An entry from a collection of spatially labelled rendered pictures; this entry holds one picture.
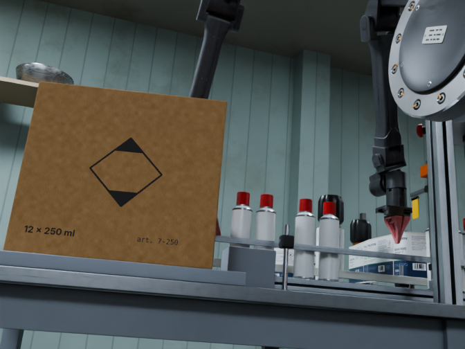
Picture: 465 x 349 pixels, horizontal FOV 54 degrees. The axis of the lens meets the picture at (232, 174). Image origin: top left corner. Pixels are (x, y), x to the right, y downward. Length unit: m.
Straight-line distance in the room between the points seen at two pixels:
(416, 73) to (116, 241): 0.47
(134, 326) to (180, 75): 3.92
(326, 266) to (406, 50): 0.67
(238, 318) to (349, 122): 4.35
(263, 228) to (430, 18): 0.68
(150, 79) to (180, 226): 3.79
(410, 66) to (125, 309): 0.51
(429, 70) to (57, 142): 0.53
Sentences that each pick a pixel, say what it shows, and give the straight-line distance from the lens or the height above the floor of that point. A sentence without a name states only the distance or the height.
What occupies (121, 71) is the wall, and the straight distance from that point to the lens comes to 4.44.
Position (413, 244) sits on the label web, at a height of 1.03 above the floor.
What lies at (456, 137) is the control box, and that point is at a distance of 1.38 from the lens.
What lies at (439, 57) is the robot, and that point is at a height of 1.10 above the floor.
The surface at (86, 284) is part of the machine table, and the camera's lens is 0.67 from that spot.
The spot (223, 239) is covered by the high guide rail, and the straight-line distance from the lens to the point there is 1.10.
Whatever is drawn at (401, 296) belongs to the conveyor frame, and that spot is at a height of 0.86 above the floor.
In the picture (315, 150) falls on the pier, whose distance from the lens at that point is 4.41.
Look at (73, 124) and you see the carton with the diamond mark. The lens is 0.75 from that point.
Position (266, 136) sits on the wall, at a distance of 4.50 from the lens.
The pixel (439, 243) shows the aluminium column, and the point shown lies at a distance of 1.17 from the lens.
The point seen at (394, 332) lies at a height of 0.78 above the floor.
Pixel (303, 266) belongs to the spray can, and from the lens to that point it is 1.16.
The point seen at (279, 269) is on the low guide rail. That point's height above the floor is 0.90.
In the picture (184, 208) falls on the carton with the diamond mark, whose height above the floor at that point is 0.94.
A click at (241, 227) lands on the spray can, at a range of 1.14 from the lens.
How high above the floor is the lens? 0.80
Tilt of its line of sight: 16 degrees up
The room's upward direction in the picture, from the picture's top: 5 degrees clockwise
